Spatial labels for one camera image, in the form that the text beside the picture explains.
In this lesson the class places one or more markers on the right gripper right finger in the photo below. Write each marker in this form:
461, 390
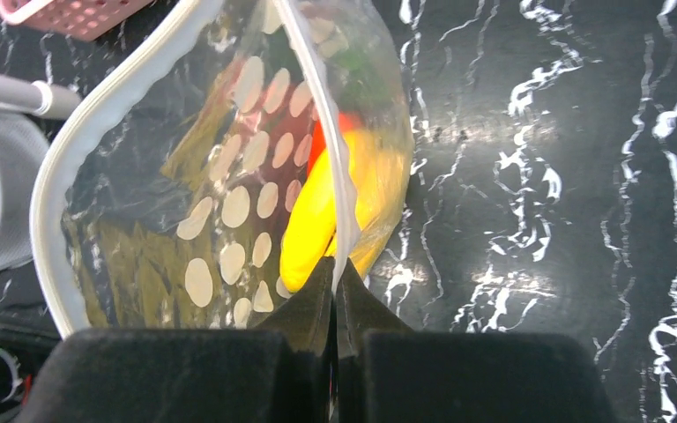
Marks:
389, 372

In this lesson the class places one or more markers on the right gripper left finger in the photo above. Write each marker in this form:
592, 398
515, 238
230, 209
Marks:
278, 371

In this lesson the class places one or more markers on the yellow toy bananas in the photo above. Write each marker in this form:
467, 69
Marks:
380, 175

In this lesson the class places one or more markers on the clear polka dot zip bag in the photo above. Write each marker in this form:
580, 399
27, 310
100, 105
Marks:
164, 199

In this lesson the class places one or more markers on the pink plastic basket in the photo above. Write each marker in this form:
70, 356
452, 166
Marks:
84, 20

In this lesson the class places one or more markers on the white PVC pipe frame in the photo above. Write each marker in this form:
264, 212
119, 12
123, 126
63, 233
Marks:
38, 98

